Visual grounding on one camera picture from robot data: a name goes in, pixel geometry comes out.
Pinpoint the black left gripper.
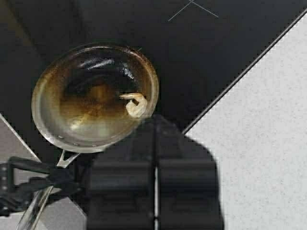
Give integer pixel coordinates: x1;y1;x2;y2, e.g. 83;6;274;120
0;157;81;216

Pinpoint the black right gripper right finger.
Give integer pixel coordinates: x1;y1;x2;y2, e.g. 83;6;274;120
154;116;224;230

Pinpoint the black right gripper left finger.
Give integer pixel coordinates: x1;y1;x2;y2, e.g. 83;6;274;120
86;119;155;230

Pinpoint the raw shrimp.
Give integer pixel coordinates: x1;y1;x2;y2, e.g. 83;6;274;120
119;92;148;118

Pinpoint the stainless steel stove range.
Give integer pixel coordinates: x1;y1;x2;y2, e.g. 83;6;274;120
0;0;307;163

